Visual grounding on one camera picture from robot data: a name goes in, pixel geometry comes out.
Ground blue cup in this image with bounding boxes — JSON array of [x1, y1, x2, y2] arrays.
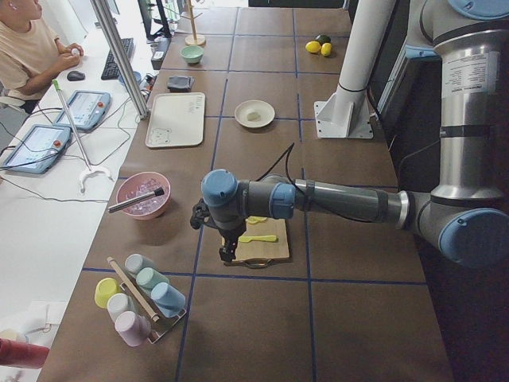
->
[[150, 283, 186, 318]]

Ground yellow lemon right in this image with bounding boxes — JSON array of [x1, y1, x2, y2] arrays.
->
[[321, 42, 332, 57]]

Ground green bowl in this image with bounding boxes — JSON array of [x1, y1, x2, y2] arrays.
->
[[180, 45, 204, 64]]

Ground upper teach pendant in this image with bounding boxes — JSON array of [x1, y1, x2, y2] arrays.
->
[[67, 90, 111, 132]]

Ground grey cup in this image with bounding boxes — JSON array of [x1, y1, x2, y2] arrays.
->
[[124, 253, 157, 276]]

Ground bamboo cutting board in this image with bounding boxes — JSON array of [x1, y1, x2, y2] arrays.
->
[[224, 218, 291, 269]]

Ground green avocado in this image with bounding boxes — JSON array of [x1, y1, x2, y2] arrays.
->
[[314, 34, 331, 45]]

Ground yellow plastic knife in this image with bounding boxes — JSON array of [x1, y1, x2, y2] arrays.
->
[[239, 235, 278, 244]]

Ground black silver whisk brush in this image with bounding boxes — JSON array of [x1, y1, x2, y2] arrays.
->
[[107, 187, 165, 213]]

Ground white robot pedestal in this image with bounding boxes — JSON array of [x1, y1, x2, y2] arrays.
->
[[314, 0, 396, 139]]

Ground black keyboard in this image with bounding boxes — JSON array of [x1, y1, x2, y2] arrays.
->
[[100, 37, 136, 81]]

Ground white round plate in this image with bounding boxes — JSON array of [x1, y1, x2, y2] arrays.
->
[[234, 99, 275, 129]]

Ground yellow cup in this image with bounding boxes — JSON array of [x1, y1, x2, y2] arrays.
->
[[94, 278, 120, 309]]

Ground green cup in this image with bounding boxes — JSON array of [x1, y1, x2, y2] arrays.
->
[[136, 267, 170, 296]]

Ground white cup on rack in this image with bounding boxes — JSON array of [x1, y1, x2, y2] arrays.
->
[[107, 293, 138, 322]]

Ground cup rack with wooden handle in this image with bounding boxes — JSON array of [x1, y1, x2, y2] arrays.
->
[[107, 257, 187, 345]]

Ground yellow lemon left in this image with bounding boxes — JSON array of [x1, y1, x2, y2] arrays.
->
[[305, 41, 321, 54]]

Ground teach pendant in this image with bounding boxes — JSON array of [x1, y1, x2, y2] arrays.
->
[[67, 90, 111, 132], [1, 124, 72, 174]]

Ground lower teach pendant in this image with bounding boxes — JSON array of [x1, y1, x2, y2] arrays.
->
[[1, 124, 72, 174]]

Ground red bottle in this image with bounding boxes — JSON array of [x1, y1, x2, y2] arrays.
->
[[1, 338, 49, 368]]

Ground folded dark cloths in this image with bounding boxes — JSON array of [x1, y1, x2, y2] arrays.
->
[[167, 76, 195, 92]]

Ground black computer mouse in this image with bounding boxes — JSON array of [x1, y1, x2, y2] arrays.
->
[[66, 70, 86, 82]]

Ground aluminium frame post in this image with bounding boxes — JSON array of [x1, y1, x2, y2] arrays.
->
[[91, 0, 150, 120]]

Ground pink cup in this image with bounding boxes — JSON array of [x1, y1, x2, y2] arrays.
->
[[115, 311, 151, 347]]

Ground wooden mug stand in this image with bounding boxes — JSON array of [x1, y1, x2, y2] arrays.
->
[[185, 0, 206, 46]]

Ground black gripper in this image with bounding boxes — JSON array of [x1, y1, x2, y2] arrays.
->
[[190, 201, 246, 263]]

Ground cream rectangular tray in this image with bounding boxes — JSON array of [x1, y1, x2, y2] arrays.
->
[[146, 92, 206, 149]]

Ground metal rod with hook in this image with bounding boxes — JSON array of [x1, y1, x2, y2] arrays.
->
[[52, 80, 113, 194]]

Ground pink bowl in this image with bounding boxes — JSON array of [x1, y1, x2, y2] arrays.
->
[[115, 171, 173, 220]]

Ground seated person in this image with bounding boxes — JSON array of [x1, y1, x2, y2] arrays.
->
[[1, 1, 84, 113]]

